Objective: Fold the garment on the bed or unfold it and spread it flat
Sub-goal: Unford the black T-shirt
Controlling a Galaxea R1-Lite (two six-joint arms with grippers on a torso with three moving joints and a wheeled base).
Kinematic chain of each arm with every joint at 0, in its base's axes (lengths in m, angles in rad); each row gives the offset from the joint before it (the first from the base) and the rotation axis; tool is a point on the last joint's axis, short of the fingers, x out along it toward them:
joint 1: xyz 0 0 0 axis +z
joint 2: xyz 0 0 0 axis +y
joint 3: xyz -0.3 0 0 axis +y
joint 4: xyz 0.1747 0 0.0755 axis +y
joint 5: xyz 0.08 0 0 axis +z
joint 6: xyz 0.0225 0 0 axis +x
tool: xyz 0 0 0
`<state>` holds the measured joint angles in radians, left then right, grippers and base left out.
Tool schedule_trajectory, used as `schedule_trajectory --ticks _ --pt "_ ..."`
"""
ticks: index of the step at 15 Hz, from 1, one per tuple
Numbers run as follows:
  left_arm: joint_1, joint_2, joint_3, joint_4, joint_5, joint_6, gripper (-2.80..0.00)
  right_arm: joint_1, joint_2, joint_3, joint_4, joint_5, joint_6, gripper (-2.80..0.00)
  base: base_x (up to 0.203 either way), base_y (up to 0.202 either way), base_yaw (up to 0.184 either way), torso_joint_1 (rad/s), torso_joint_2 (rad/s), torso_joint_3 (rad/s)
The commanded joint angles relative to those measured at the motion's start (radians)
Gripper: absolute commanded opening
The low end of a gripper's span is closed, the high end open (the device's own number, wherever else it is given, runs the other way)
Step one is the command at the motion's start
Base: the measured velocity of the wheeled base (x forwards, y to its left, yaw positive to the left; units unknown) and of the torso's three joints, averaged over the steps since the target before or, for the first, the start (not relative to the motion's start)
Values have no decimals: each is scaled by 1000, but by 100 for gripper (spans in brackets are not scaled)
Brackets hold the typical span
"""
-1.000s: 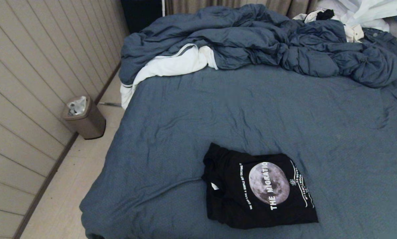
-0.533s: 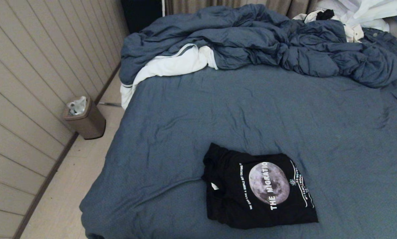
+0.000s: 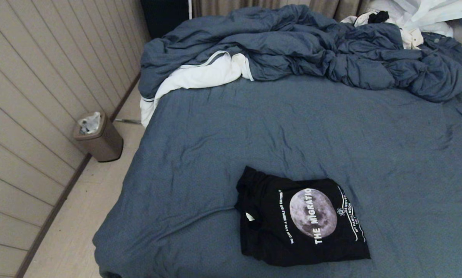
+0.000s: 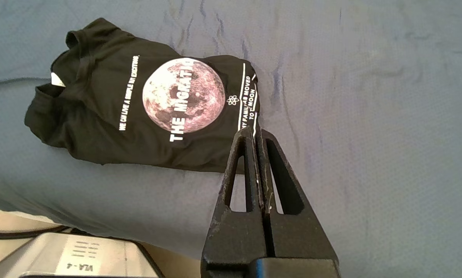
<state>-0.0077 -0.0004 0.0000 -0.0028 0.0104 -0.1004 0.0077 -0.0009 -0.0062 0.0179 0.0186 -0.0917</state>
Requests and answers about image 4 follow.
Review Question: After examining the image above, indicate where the bed with blue sheet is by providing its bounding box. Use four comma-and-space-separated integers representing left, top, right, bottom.
0, 0, 462, 278

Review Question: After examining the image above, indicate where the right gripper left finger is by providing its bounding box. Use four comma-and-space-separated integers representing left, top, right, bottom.
200, 127, 271, 278

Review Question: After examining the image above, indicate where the black corrugated cable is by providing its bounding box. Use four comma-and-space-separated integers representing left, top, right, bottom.
0, 227, 74, 240

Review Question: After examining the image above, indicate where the black t-shirt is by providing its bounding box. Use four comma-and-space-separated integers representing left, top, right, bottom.
24, 17, 261, 173

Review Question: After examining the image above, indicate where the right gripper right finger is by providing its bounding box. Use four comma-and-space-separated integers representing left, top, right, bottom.
256, 129, 340, 271

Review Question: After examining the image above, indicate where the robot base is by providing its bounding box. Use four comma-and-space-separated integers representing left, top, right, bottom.
0, 232, 164, 278

